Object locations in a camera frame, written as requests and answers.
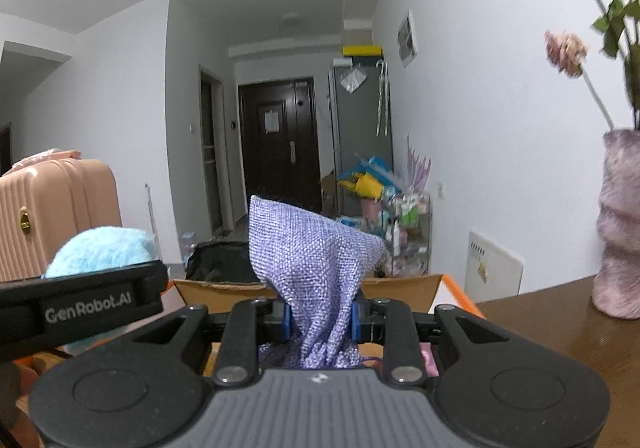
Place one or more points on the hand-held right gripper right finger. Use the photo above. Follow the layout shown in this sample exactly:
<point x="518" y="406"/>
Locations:
<point x="356" y="323"/>

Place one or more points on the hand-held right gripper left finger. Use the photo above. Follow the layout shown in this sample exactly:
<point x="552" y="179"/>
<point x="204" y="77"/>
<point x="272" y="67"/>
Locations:
<point x="286" y="323"/>

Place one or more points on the orange and white cardboard box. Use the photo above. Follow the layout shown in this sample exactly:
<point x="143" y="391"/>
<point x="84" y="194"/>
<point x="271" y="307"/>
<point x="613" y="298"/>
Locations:
<point x="400" y="293"/>

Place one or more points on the light blue plush ball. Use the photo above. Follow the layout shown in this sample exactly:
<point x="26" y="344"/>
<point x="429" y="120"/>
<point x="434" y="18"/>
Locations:
<point x="100" y="250"/>

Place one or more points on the purple woven pouch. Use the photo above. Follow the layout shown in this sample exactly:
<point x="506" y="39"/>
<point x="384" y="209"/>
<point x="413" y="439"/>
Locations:
<point x="310" y="253"/>

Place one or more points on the pink cloth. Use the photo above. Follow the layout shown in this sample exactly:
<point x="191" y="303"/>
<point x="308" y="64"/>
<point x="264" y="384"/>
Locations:
<point x="429" y="360"/>

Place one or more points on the black duffel bag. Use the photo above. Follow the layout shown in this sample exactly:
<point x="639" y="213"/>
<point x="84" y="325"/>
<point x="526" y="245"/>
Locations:
<point x="220" y="260"/>

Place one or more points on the metal trolley cart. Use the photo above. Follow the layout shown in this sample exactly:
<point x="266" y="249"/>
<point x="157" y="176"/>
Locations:
<point x="412" y="238"/>

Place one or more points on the pink ribbed suitcase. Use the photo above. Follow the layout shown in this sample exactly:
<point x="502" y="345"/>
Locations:
<point x="60" y="208"/>

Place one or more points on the pink waste bin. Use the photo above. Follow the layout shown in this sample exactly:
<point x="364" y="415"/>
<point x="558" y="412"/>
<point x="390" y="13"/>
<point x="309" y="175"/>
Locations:
<point x="371" y="210"/>

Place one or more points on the yellow watering can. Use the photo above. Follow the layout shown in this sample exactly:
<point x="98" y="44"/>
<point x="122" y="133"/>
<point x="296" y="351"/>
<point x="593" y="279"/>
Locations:
<point x="365" y="185"/>

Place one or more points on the dark brown entrance door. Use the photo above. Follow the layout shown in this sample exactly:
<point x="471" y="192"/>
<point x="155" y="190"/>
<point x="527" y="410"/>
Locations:
<point x="280" y="168"/>

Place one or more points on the blue plastic rack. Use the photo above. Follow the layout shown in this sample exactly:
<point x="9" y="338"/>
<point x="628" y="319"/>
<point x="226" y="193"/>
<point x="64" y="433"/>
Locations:
<point x="382" y="166"/>

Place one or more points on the grey refrigerator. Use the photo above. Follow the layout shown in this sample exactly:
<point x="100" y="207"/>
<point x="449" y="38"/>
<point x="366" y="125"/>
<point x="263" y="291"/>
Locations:
<point x="360" y="138"/>

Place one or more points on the open side doorway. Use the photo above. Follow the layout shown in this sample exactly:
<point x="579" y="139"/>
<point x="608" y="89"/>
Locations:
<point x="212" y="153"/>

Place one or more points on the paper notice on door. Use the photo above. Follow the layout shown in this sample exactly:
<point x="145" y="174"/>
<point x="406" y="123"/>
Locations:
<point x="271" y="122"/>

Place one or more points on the clear folded umbrella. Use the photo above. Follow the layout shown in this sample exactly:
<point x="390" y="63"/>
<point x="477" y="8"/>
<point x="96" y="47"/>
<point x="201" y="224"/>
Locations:
<point x="382" y="98"/>

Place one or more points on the clear plastic bag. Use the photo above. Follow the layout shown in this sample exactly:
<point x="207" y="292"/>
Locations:
<point x="353" y="79"/>

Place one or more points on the yellow flat box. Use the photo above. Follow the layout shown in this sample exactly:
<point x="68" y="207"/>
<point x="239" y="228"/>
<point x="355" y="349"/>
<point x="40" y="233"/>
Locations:
<point x="362" y="51"/>

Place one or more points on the fuzzy pink vase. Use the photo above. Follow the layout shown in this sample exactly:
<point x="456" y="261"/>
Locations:
<point x="620" y="228"/>

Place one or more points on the dried pink flower bouquet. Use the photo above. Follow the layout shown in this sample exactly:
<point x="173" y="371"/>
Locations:
<point x="565" y="48"/>

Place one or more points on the white wall box cover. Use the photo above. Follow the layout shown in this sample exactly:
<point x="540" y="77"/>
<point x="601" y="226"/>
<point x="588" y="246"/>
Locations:
<point x="495" y="263"/>

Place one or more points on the white wall socket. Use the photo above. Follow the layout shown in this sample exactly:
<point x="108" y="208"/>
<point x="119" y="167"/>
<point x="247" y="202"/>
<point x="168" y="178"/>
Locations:
<point x="440" y="190"/>

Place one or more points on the wall electrical panel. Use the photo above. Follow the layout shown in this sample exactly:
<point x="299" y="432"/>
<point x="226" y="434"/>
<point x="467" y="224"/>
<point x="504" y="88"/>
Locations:
<point x="407" y="38"/>

